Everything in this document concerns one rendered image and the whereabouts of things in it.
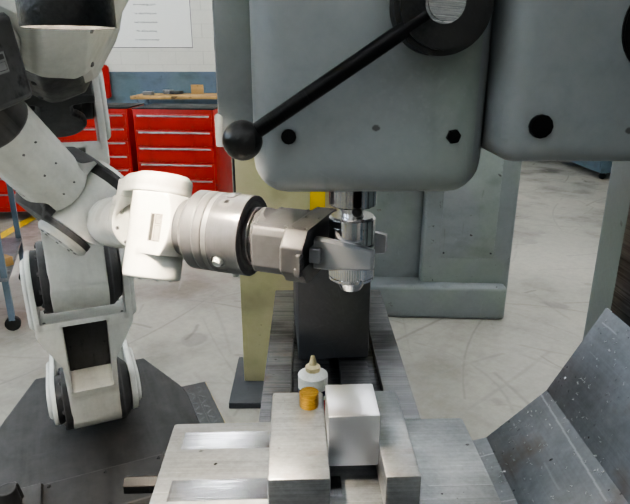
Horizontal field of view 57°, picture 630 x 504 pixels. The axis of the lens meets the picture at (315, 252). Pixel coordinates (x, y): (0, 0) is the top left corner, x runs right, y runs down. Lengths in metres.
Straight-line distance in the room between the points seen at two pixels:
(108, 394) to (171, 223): 0.79
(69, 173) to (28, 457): 0.82
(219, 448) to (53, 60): 0.52
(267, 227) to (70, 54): 0.38
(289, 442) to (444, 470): 0.17
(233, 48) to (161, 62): 9.28
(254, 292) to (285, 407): 1.82
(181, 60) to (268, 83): 9.30
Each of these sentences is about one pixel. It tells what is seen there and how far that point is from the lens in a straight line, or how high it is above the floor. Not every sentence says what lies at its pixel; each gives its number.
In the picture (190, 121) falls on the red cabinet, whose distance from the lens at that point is 5.15.
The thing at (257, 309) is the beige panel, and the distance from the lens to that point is 2.51.
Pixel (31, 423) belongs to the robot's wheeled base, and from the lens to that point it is 1.63.
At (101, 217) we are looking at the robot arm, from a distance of 0.81.
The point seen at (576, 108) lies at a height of 1.38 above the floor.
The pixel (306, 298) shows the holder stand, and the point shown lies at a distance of 0.94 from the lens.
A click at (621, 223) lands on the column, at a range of 0.86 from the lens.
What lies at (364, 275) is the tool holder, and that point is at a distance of 0.58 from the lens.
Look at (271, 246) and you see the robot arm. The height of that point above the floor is 1.24.
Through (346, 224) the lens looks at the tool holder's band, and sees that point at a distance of 0.56.
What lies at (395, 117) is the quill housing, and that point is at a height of 1.37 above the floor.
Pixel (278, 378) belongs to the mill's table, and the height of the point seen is 0.93.
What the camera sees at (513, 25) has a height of 1.44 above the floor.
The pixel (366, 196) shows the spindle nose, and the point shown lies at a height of 1.29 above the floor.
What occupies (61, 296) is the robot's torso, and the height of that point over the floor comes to 1.00.
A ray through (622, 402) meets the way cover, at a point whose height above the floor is 1.03.
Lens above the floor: 1.42
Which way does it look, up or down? 19 degrees down
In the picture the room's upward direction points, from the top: straight up
